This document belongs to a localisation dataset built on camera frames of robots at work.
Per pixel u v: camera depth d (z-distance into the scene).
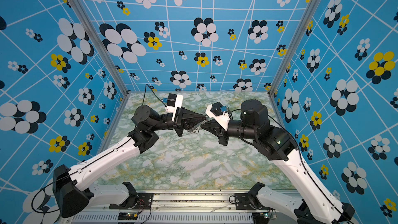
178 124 0.48
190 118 0.50
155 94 1.20
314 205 0.36
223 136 0.46
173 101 0.46
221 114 0.44
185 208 0.72
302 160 0.38
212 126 0.51
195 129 0.53
